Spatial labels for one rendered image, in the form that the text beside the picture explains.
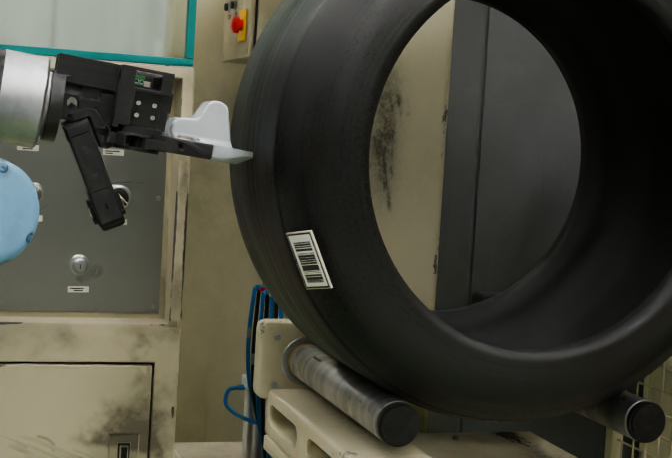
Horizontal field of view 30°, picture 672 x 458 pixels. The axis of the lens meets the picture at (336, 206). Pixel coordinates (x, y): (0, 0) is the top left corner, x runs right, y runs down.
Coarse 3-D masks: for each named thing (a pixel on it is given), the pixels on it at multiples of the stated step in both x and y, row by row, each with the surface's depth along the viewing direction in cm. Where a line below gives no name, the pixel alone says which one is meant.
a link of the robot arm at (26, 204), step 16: (0, 160) 105; (0, 176) 104; (16, 176) 105; (0, 192) 104; (16, 192) 105; (32, 192) 106; (0, 208) 104; (16, 208) 105; (32, 208) 106; (0, 224) 104; (16, 224) 105; (32, 224) 107; (0, 240) 104; (16, 240) 106; (0, 256) 105; (16, 256) 107
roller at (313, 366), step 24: (288, 360) 156; (312, 360) 148; (336, 360) 146; (312, 384) 146; (336, 384) 138; (360, 384) 133; (360, 408) 129; (384, 408) 124; (408, 408) 124; (384, 432) 124; (408, 432) 124
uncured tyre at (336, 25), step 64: (320, 0) 124; (384, 0) 120; (448, 0) 121; (512, 0) 153; (576, 0) 153; (640, 0) 128; (256, 64) 134; (320, 64) 120; (384, 64) 120; (576, 64) 156; (640, 64) 154; (256, 128) 128; (320, 128) 119; (640, 128) 156; (256, 192) 128; (320, 192) 120; (576, 192) 160; (640, 192) 157; (256, 256) 137; (384, 256) 121; (576, 256) 157; (640, 256) 154; (320, 320) 125; (384, 320) 122; (448, 320) 153; (512, 320) 155; (576, 320) 154; (640, 320) 130; (384, 384) 128; (448, 384) 126; (512, 384) 127; (576, 384) 129
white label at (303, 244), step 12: (288, 240) 122; (300, 240) 121; (312, 240) 119; (300, 252) 122; (312, 252) 120; (300, 264) 122; (312, 264) 121; (324, 264) 120; (312, 276) 122; (324, 276) 120; (312, 288) 122; (324, 288) 121
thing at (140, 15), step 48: (0, 0) 173; (48, 0) 175; (96, 0) 177; (144, 0) 179; (192, 0) 180; (0, 48) 173; (48, 48) 175; (96, 48) 177; (144, 48) 179; (192, 48) 181
